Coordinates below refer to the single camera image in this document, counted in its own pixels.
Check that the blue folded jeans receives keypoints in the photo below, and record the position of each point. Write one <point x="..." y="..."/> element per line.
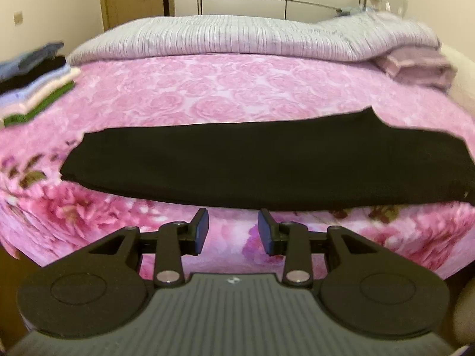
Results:
<point x="26" y="61"/>

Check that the pale blue cloth pile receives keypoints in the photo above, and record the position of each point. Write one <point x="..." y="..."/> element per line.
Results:
<point x="350" y="10"/>

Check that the pale striped quilt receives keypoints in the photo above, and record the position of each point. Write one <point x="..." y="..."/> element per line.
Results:
<point x="222" y="33"/>

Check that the black garment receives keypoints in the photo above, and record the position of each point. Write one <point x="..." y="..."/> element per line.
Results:
<point x="259" y="163"/>

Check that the pink floral blanket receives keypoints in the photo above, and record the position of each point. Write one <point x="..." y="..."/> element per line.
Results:
<point x="222" y="89"/>

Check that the lilac folded garment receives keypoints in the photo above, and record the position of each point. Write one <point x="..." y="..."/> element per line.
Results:
<point x="22" y="91"/>

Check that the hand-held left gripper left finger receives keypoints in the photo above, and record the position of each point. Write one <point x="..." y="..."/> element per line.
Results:
<point x="200" y="231"/>

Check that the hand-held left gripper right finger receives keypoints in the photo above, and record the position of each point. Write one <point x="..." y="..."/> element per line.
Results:
<point x="267" y="231"/>

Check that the wall switch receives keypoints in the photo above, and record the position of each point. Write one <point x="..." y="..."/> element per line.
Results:
<point x="18" y="18"/>

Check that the stack of folded clothes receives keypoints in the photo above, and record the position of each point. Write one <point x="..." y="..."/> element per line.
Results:
<point x="48" y="87"/>

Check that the mauve folded cloth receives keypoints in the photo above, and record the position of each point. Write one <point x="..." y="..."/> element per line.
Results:
<point x="419" y="66"/>

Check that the green folded garment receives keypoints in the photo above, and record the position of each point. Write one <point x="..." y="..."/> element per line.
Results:
<point x="44" y="105"/>

